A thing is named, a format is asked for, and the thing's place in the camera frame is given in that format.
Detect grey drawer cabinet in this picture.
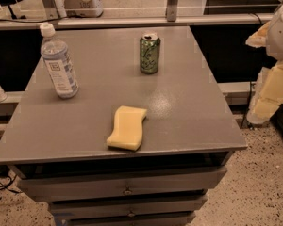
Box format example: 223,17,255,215
0,26,246,226

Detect black floor cables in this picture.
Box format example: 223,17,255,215
0,165,22,195

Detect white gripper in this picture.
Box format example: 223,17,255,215
245,4,283,124

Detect green soda can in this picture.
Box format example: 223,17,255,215
140,31,160,74

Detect metal frame post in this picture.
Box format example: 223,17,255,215
166,0,178,22

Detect blue plastic water bottle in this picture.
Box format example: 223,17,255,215
40,23,79,99

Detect white box numbered 105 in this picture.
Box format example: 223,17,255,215
64,0,103,18

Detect yellow sponge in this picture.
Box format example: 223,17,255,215
107,105,147,151

